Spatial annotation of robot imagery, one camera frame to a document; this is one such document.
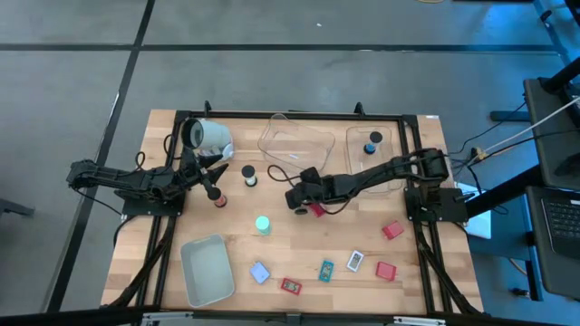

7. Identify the black computer mouse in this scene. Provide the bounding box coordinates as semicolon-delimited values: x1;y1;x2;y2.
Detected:
554;152;580;177

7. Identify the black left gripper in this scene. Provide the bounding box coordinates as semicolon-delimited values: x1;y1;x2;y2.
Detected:
179;147;230;191

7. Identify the white cylindrical container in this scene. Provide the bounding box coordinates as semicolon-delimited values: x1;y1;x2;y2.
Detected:
180;117;236;162

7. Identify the teal card packet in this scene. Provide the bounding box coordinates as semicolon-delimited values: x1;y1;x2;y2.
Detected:
317;259;335;283

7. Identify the blue white packet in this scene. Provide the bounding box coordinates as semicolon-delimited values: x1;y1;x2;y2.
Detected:
248;261;272;285

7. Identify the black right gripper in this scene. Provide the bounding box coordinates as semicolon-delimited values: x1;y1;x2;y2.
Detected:
284;166;339;216

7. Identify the large clear plastic bin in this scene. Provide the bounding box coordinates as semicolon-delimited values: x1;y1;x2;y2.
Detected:
256;112;336;176

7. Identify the red card packet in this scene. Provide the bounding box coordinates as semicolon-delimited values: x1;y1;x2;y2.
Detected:
279;277;304;296

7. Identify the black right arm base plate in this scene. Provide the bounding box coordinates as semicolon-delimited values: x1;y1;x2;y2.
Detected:
404;186;469;223

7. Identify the small clear plastic bin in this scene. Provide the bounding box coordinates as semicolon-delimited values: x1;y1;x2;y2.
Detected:
344;125;407;195

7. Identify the white cable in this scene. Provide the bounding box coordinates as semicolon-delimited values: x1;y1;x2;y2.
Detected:
483;96;580;155

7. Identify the black laptop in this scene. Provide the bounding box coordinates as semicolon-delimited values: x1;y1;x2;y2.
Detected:
540;197;580;262

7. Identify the white card packet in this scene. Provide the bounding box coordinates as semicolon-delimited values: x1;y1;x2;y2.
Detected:
346;249;365;273

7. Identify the black aluminium table frame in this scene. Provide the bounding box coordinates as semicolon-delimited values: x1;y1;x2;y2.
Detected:
101;100;484;326

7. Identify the black furniture foot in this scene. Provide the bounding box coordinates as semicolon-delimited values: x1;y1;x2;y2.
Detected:
0;197;35;218

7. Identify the black side desk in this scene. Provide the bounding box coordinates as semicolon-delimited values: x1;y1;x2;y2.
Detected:
466;56;580;301

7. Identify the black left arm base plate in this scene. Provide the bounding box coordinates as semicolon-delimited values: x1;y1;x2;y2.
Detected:
121;180;187;217

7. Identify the grey plastic tray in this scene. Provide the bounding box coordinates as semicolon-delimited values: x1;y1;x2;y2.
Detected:
179;233;237;309

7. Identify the black floor cable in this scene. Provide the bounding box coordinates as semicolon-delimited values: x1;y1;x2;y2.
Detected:
448;101;529;158

